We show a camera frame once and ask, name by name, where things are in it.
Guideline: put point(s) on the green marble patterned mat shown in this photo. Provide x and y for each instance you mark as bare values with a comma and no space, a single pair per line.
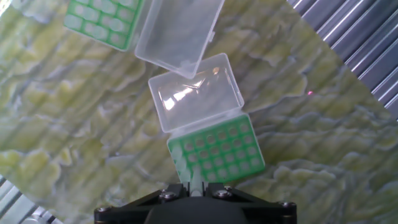
311,140

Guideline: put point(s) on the clear tip box green rack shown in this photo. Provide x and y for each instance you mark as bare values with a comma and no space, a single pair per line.
199,93
177,34

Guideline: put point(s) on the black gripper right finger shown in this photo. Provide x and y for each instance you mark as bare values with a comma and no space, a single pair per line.
270,214

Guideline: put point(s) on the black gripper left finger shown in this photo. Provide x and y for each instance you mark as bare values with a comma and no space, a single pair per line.
124,214

